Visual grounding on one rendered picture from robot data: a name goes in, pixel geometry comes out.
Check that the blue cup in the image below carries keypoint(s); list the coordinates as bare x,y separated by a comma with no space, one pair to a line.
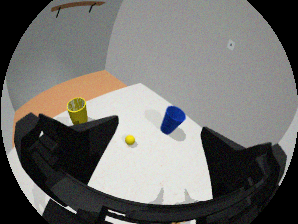
173,117

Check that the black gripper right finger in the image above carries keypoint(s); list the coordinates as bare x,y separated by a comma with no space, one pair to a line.
227,161

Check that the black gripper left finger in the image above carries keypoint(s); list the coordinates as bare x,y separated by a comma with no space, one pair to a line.
82,144

